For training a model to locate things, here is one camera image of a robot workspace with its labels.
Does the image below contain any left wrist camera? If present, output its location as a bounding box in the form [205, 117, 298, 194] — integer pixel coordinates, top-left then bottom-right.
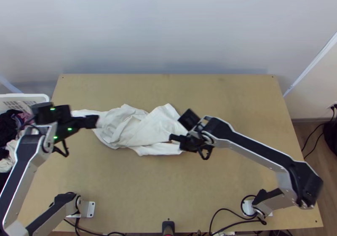
[53, 105, 73, 122]

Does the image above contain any white t-shirt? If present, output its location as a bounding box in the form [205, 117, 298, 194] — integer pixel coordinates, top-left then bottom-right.
[71, 103, 187, 157]

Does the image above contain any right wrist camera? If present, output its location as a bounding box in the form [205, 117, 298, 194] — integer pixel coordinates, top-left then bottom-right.
[177, 108, 201, 131]

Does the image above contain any white laundry basket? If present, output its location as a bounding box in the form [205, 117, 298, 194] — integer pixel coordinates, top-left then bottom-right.
[0, 94, 51, 174]

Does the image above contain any heap of clothes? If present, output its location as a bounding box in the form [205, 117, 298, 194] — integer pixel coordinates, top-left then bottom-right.
[0, 109, 35, 173]

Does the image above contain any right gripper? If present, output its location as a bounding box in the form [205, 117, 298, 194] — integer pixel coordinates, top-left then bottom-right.
[168, 133, 212, 153]

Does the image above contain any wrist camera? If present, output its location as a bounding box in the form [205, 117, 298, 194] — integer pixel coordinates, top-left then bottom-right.
[177, 108, 201, 131]
[53, 105, 73, 122]

